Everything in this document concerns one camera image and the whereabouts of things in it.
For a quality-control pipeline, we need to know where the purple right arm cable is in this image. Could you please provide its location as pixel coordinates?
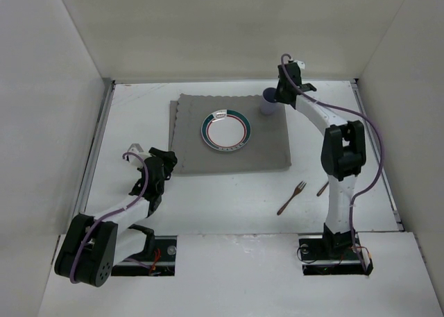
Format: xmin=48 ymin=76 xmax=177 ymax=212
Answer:
xmin=280 ymin=53 xmax=386 ymax=259

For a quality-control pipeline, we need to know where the grey cloth placemat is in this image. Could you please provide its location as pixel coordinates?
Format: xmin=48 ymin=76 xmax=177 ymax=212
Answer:
xmin=169 ymin=94 xmax=291 ymax=175

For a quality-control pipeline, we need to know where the left aluminium frame rail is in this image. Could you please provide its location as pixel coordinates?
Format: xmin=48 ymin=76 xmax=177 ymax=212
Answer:
xmin=62 ymin=78 xmax=114 ymax=233

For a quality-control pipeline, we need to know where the white plate with green rim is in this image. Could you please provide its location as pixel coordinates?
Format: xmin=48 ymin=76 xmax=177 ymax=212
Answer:
xmin=200 ymin=109 xmax=252 ymax=152

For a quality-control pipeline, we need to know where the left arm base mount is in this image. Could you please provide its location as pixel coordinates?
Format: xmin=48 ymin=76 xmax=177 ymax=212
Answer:
xmin=111 ymin=236 xmax=178 ymax=277

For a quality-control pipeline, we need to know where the right aluminium frame rail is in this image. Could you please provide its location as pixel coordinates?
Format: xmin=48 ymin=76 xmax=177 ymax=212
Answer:
xmin=350 ymin=78 xmax=405 ymax=232

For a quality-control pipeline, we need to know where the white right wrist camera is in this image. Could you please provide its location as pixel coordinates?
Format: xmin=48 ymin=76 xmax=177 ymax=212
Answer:
xmin=294 ymin=60 xmax=305 ymax=70

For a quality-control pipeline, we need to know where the brown wooden fork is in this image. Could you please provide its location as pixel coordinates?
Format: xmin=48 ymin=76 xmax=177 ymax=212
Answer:
xmin=277 ymin=181 xmax=307 ymax=216

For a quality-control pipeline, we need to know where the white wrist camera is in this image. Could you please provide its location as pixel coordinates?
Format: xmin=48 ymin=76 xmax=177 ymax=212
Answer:
xmin=123 ymin=143 xmax=151 ymax=168
xmin=294 ymin=60 xmax=305 ymax=70

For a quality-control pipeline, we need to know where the lilac plastic cup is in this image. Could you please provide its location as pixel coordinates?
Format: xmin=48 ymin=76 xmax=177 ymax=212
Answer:
xmin=259 ymin=87 xmax=278 ymax=115

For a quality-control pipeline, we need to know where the aluminium frame rail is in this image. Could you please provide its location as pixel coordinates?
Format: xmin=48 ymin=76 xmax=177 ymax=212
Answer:
xmin=350 ymin=78 xmax=405 ymax=232
xmin=62 ymin=78 xmax=114 ymax=233

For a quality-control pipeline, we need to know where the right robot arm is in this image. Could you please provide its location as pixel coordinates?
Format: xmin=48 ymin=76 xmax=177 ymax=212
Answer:
xmin=275 ymin=60 xmax=366 ymax=259

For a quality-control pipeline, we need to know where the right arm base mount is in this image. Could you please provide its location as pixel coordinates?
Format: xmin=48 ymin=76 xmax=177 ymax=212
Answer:
xmin=296 ymin=235 xmax=374 ymax=276

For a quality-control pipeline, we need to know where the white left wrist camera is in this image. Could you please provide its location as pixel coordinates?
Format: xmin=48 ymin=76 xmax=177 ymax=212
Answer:
xmin=123 ymin=143 xmax=151 ymax=168

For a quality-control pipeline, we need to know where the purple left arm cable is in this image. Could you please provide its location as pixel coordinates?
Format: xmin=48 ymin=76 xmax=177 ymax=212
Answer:
xmin=69 ymin=151 xmax=151 ymax=284

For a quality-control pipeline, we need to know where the brown wooden spoon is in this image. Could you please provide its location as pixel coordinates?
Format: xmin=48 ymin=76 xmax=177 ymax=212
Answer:
xmin=316 ymin=182 xmax=329 ymax=197

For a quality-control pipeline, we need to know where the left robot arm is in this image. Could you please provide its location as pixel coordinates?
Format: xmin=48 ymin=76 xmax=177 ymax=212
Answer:
xmin=54 ymin=147 xmax=178 ymax=287

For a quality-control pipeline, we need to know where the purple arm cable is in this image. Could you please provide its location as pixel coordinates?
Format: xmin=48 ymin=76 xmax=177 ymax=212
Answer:
xmin=280 ymin=53 xmax=386 ymax=259
xmin=69 ymin=151 xmax=151 ymax=284

